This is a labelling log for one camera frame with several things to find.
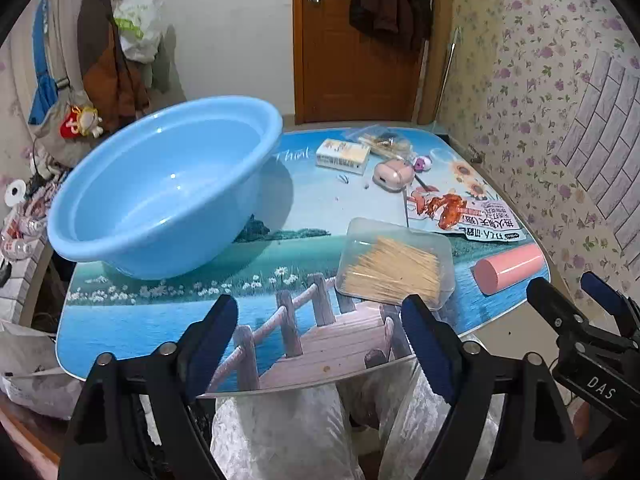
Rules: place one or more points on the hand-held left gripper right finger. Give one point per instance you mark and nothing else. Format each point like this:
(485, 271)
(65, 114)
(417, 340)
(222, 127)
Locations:
(425, 345)

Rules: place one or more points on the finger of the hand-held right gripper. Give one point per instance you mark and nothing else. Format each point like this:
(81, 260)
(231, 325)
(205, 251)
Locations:
(555, 305)
(605, 292)

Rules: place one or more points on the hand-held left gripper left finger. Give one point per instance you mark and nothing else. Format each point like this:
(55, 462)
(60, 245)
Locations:
(215, 345)

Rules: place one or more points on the pink cylinder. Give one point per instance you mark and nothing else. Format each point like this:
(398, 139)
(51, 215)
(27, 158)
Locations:
(510, 267)

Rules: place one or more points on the clear box of toothpicks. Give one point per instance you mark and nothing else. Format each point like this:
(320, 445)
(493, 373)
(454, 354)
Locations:
(390, 265)

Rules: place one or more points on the red crayfish print snack packet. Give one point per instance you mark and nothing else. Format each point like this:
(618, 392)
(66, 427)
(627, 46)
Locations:
(450, 210)

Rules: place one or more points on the light blue plastic basin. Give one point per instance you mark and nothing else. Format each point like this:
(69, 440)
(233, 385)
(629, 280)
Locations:
(150, 185)

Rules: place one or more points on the pink earbud case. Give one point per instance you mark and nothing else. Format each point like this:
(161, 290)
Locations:
(392, 174)

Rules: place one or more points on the clear bag of cotton swabs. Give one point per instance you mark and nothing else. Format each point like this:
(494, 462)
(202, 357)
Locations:
(382, 142)

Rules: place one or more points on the white yellow tissue pack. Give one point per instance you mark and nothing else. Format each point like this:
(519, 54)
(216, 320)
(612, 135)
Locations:
(342, 155)

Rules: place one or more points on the white textured cloth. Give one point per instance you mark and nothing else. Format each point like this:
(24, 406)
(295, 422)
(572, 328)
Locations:
(270, 430)

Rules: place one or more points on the grey brick pattern panel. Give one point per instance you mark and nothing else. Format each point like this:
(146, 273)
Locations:
(605, 125)

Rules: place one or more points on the small purple white trinket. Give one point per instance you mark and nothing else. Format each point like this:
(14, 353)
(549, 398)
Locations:
(422, 163)

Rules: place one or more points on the crumpled whitish bag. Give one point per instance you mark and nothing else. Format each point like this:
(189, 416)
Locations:
(30, 375)

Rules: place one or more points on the clear bottle red label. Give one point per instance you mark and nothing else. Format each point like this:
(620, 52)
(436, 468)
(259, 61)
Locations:
(15, 247)

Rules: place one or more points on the white tape roll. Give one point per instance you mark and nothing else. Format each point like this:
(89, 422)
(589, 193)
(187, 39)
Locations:
(9, 192)

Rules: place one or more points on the red white plush toy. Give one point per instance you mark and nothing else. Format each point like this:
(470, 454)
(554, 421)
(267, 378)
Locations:
(80, 120)

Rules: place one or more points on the grey fabric bag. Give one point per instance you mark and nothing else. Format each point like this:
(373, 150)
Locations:
(55, 132)

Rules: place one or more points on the brown orange jacket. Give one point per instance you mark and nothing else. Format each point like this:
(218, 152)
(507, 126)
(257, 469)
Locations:
(105, 75)

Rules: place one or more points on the brown wooden door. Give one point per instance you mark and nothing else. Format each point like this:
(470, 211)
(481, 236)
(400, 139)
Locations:
(340, 60)

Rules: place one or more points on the white green plastic bag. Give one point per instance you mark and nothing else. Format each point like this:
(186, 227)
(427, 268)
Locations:
(140, 35)

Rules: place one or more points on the dark brown hanging coat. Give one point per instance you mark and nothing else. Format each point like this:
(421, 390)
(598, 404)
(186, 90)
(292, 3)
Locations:
(390, 5)

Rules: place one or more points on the light wood wardrobe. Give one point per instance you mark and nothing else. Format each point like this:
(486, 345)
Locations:
(65, 10)

